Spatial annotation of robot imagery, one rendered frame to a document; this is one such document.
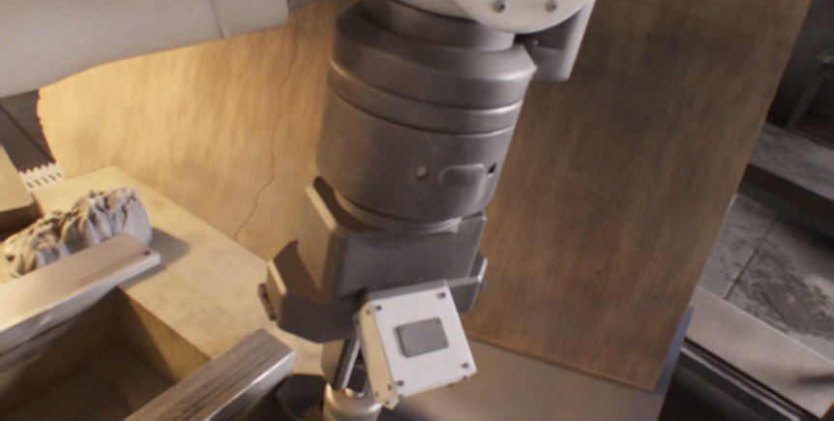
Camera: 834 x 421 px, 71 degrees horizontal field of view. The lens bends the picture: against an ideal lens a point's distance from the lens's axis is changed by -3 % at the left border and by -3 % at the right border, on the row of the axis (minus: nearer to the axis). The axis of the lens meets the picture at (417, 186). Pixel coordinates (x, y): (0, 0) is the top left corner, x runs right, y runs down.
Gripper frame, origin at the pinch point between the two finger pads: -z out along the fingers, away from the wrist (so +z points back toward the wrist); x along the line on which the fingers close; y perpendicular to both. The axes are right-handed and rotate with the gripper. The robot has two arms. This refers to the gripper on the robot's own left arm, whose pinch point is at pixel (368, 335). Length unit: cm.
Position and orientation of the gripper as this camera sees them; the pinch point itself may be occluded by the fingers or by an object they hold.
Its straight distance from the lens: 35.6
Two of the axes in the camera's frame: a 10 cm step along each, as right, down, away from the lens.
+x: -8.6, 0.8, -5.0
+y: 4.7, 5.2, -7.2
